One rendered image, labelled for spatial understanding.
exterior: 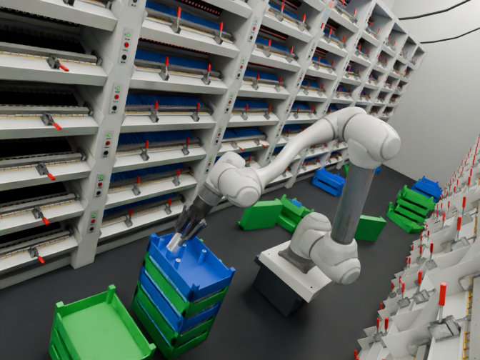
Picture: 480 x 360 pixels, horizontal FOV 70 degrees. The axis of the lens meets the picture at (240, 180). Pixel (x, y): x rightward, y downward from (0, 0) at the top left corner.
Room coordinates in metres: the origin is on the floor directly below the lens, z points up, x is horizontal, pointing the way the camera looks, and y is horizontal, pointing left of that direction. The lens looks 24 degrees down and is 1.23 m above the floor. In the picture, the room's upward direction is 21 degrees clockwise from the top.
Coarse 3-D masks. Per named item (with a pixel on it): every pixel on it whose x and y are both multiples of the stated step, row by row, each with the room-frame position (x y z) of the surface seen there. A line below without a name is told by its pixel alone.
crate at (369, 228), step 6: (366, 216) 2.56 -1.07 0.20; (372, 216) 2.60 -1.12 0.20; (360, 222) 2.49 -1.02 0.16; (366, 222) 2.52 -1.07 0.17; (372, 222) 2.54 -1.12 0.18; (378, 222) 2.56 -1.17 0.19; (384, 222) 2.59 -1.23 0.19; (360, 228) 2.50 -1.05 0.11; (366, 228) 2.53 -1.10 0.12; (372, 228) 2.55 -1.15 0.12; (378, 228) 2.58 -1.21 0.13; (360, 234) 2.52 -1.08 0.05; (366, 234) 2.55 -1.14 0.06; (372, 234) 2.57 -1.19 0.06; (378, 234) 2.60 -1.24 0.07; (372, 240) 2.59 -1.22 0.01
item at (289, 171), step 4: (288, 168) 3.00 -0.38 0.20; (292, 168) 3.02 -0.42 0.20; (284, 172) 2.93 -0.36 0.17; (288, 172) 2.99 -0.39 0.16; (292, 172) 3.01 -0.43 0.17; (296, 172) 2.99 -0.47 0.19; (280, 176) 2.83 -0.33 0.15; (284, 176) 2.86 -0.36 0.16; (288, 176) 2.92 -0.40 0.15; (276, 180) 2.74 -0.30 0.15; (280, 180) 2.80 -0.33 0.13; (284, 180) 2.92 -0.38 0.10; (268, 184) 2.62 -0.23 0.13
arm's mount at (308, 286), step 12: (264, 252) 1.48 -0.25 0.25; (276, 252) 1.52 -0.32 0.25; (264, 264) 1.44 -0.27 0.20; (276, 264) 1.41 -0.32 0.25; (288, 264) 1.45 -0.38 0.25; (288, 276) 1.37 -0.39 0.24; (300, 276) 1.38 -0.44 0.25; (312, 276) 1.42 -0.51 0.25; (324, 276) 1.46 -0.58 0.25; (300, 288) 1.32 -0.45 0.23; (312, 288) 1.32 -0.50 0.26; (324, 288) 1.40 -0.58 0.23
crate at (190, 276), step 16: (192, 240) 1.21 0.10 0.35; (160, 256) 1.03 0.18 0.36; (176, 256) 1.11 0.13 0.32; (192, 256) 1.14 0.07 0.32; (208, 256) 1.15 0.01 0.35; (176, 272) 0.97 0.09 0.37; (192, 272) 1.05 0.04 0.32; (208, 272) 1.08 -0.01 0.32; (224, 272) 1.09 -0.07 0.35; (192, 288) 0.91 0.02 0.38; (208, 288) 0.96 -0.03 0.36
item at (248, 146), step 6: (258, 126) 2.46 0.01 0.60; (264, 132) 2.43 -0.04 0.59; (270, 138) 2.40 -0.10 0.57; (222, 144) 1.96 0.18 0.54; (240, 144) 2.11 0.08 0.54; (246, 144) 2.16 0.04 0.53; (252, 144) 2.21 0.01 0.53; (264, 144) 2.33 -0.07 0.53; (222, 150) 1.91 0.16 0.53; (228, 150) 1.95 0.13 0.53; (234, 150) 2.01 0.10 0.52; (240, 150) 2.08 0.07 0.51; (246, 150) 2.16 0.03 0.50; (252, 150) 2.23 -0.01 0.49
